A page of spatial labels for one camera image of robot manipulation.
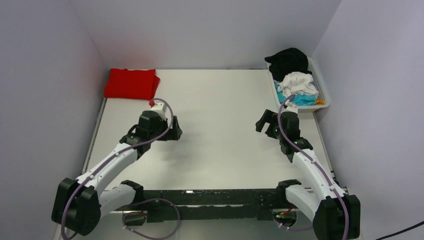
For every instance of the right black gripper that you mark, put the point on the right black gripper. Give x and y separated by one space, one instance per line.
268 117

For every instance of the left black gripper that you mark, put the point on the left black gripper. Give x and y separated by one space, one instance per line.
172 133

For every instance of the red t shirt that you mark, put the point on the red t shirt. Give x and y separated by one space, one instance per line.
131 84

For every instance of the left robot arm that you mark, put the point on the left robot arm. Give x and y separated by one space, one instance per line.
80 203

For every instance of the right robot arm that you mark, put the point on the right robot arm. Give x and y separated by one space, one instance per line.
334 214

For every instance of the turquoise t shirt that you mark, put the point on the turquoise t shirt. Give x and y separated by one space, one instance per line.
300 100

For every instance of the white t shirt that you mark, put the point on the white t shirt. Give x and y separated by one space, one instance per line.
298 83

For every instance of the black t shirt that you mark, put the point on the black t shirt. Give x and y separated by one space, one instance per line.
287 61

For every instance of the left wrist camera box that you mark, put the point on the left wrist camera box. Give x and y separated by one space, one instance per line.
159 107

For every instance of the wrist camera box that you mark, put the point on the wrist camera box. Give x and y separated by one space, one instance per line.
159 107
291 107

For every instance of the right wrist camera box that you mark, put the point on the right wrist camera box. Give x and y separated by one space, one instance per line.
291 107

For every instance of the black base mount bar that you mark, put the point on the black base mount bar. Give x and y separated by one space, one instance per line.
263 204

